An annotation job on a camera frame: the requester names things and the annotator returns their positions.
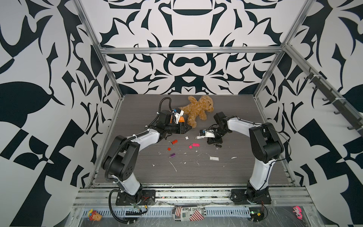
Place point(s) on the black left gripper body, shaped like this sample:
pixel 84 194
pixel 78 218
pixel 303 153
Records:
pixel 176 129

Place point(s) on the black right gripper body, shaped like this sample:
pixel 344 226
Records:
pixel 218 134

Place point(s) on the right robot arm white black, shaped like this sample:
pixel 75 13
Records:
pixel 266 147

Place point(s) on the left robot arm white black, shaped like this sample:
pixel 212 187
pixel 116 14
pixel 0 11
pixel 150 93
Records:
pixel 121 158

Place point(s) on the orange plush fish toy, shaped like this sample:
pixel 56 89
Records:
pixel 176 119

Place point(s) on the white paper tag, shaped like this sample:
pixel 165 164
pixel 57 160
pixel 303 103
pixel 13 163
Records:
pixel 214 158

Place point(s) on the brown teddy bear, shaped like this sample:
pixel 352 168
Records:
pixel 198 108

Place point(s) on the printed label sticker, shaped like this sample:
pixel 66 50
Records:
pixel 189 213

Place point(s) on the pink toy figure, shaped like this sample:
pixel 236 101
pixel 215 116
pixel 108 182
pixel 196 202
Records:
pixel 298 212

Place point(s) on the colourful small toy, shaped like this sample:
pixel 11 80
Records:
pixel 94 215

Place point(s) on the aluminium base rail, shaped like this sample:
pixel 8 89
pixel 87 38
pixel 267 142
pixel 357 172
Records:
pixel 281 196

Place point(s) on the aluminium frame post left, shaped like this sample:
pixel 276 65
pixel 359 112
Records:
pixel 94 41

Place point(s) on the wall hook rack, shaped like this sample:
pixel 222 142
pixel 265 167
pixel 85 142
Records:
pixel 342 105

